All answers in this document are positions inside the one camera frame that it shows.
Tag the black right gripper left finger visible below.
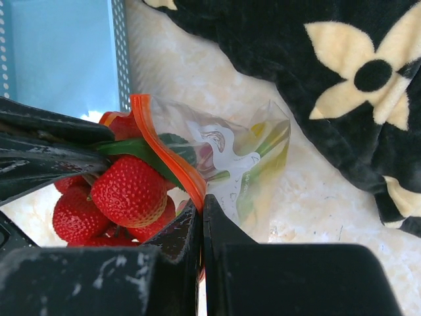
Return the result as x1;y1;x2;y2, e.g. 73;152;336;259
1;203;201;315

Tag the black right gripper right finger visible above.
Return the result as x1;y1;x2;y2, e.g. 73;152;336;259
203;194;401;315

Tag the light blue plastic basket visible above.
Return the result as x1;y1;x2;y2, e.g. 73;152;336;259
1;0;132;122

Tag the clear zip top bag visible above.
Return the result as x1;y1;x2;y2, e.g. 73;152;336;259
98;93;292;224

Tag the red strawberry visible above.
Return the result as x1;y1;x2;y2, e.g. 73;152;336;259
90;155;167;228
52;186;111;243

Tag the black floral pillow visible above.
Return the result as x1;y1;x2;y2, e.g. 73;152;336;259
148;1;420;236

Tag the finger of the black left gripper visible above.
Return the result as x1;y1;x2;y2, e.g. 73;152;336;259
1;97;114;145
1;138;111;205

